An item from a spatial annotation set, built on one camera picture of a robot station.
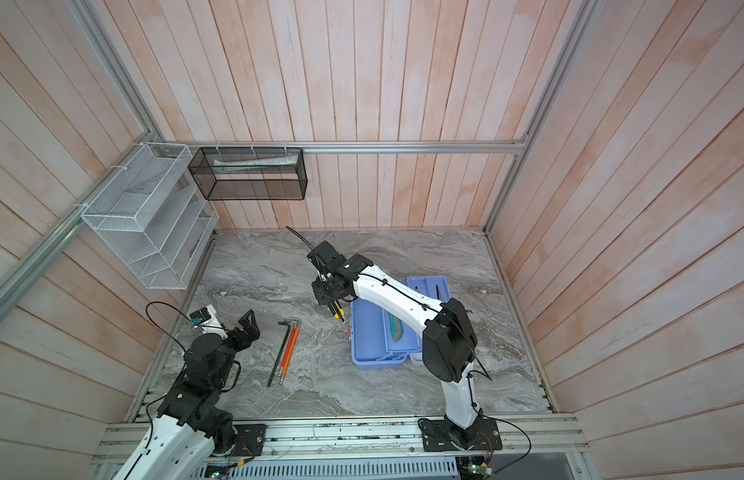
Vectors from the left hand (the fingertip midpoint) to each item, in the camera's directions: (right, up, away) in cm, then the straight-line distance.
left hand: (241, 322), depth 80 cm
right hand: (+22, +7, +6) cm, 23 cm away
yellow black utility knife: (+26, +3, +2) cm, 26 cm away
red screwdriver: (+10, -10, +9) cm, 17 cm away
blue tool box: (+39, -5, +2) cm, 39 cm away
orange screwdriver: (+11, -11, +8) cm, 18 cm away
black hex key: (+9, -7, +13) cm, 17 cm away
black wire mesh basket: (-7, +48, +25) cm, 54 cm away
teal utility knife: (+43, -3, +6) cm, 43 cm away
